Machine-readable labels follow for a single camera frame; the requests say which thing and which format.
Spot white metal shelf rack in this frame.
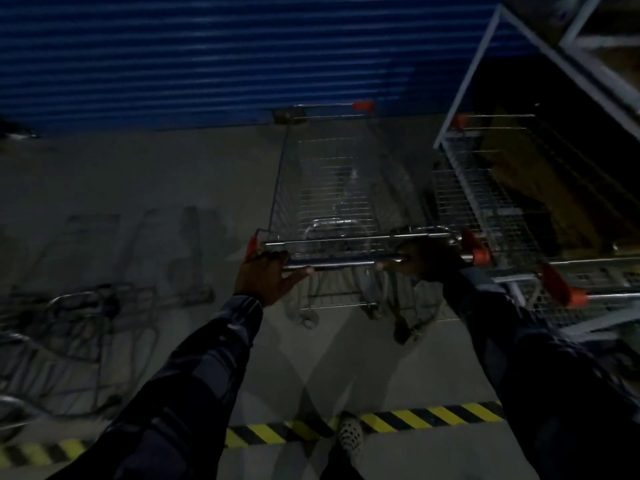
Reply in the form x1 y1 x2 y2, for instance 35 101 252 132
433 0 640 151

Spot brown cardboard box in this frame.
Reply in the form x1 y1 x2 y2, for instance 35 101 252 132
477 120 640 258

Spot person's left forearm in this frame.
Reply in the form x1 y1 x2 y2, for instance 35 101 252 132
47 294 265 480

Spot blue roller shutter door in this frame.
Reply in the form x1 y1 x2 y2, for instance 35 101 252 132
0 0 531 135

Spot person's right forearm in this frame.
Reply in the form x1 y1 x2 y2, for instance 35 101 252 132
442 267 640 480

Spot white dotted shoe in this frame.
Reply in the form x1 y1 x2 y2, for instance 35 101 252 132
337 413 365 468

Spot yellow black hazard tape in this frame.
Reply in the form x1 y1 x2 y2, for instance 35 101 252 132
0 401 505 469

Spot person's right hand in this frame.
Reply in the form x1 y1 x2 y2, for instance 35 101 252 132
377 239 467 296

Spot person's left hand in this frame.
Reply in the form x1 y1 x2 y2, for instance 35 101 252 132
233 250 315 308

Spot wire shopping cart orange corners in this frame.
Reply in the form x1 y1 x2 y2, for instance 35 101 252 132
431 112 640 336
245 101 493 345

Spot grey metal wire cart frame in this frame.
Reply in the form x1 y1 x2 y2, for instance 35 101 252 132
0 282 216 440

